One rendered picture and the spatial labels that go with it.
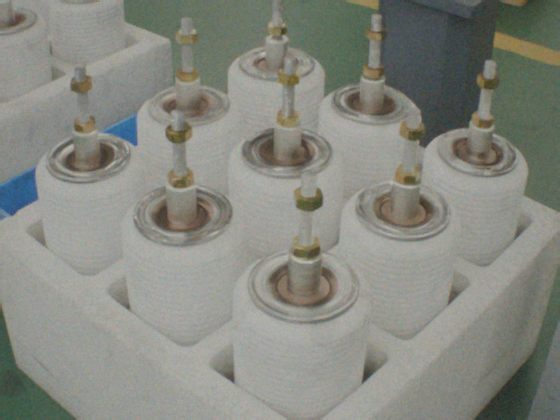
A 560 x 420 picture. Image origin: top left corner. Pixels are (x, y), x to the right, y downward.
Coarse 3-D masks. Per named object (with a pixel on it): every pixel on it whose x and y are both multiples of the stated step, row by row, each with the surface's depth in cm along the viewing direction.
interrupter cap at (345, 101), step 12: (348, 84) 84; (360, 84) 84; (336, 96) 82; (348, 96) 82; (384, 96) 82; (396, 96) 82; (336, 108) 80; (348, 108) 80; (360, 108) 81; (384, 108) 81; (396, 108) 80; (408, 108) 80; (360, 120) 78; (372, 120) 78; (384, 120) 78; (396, 120) 79
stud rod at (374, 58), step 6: (372, 18) 76; (378, 18) 76; (372, 24) 76; (378, 24) 76; (378, 30) 76; (372, 42) 77; (378, 42) 77; (372, 48) 78; (378, 48) 78; (372, 54) 78; (378, 54) 78; (372, 60) 78; (378, 60) 78; (372, 66) 79; (378, 66) 79; (372, 78) 79
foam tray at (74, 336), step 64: (0, 256) 77; (512, 256) 75; (64, 320) 73; (128, 320) 68; (448, 320) 68; (512, 320) 78; (64, 384) 80; (128, 384) 69; (192, 384) 63; (384, 384) 63; (448, 384) 71
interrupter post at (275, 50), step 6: (270, 36) 86; (282, 36) 86; (270, 42) 85; (276, 42) 85; (282, 42) 85; (270, 48) 86; (276, 48) 85; (282, 48) 86; (270, 54) 86; (276, 54) 86; (282, 54) 86; (270, 60) 86; (276, 60) 86; (282, 60) 86; (270, 66) 87; (276, 66) 87; (282, 66) 87
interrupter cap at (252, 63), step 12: (264, 48) 90; (288, 48) 90; (240, 60) 88; (252, 60) 88; (264, 60) 88; (300, 60) 88; (312, 60) 88; (252, 72) 85; (264, 72) 86; (276, 72) 86
